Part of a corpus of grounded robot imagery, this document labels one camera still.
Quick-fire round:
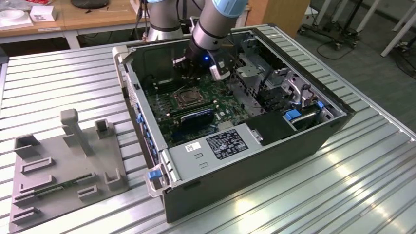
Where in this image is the white table leg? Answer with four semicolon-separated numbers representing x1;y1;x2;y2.
380;0;416;57

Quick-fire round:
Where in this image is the wooden cabinet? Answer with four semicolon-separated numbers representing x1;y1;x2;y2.
249;0;309;39

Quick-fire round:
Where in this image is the metal drive cage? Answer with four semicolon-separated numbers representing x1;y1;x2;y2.
233;39;270;108

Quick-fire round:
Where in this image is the gray power supply unit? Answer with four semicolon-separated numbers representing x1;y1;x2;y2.
161;123;262;187

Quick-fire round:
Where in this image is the black wheeled stand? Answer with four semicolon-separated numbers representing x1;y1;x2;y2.
297;0;361;51

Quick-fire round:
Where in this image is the white plastic bowl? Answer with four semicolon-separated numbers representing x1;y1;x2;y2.
0;8;33;27

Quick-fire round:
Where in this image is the black drive bay shroud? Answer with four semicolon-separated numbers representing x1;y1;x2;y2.
245;113;293;147

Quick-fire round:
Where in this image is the CPU socket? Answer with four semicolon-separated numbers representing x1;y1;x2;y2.
174;86;210;110

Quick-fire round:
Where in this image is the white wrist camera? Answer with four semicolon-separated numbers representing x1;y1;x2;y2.
208;50;234;81

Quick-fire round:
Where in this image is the black round object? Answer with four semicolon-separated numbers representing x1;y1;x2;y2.
70;0;109;8

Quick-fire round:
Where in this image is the green motherboard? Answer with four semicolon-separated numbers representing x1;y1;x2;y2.
144;73;260;144

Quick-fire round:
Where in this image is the silver CPU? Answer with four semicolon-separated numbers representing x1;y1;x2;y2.
180;90;200;103

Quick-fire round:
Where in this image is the metal socket cover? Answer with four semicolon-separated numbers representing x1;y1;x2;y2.
177;87;208;109

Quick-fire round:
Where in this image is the green RAM stick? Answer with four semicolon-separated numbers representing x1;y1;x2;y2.
32;179;81;197

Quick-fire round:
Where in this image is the gray parts rack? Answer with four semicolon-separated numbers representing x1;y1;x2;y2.
9;108;130;226

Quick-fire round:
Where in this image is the white cardboard box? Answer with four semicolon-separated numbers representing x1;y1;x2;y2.
28;5;58;22

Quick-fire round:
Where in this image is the black PC case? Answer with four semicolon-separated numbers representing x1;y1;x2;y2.
112;23;357;224

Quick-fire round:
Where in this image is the wooden desk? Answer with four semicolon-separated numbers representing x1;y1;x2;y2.
0;0;253;49

